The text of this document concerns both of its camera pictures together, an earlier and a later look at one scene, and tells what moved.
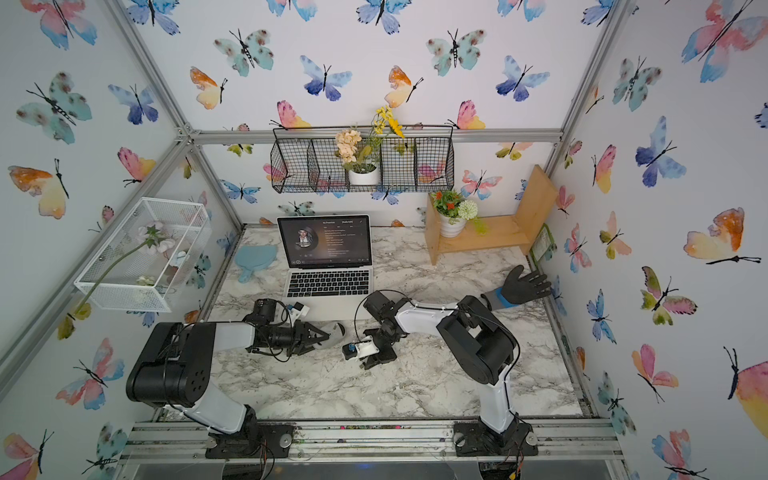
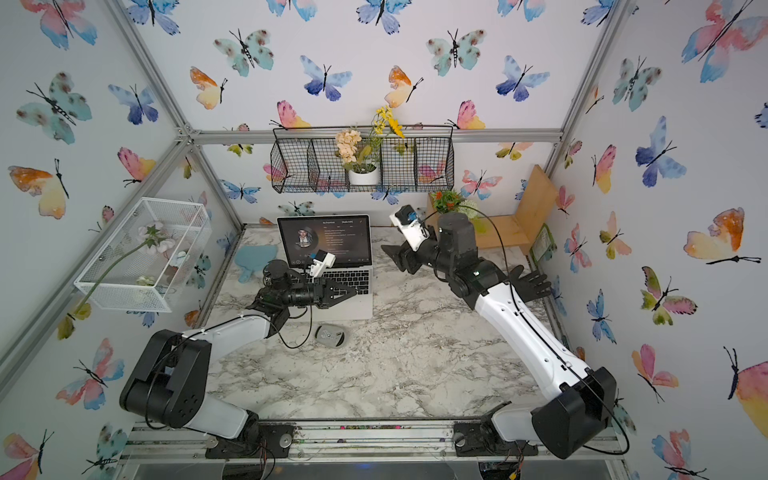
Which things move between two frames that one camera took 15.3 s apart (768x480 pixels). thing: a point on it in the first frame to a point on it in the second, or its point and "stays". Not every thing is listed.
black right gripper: [383, 356] to [404, 253]
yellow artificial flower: [383, 118] stays
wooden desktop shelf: [504, 232] stays
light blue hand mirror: [253, 258] stays
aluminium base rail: [180, 441] stays
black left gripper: [302, 339] to [320, 293]
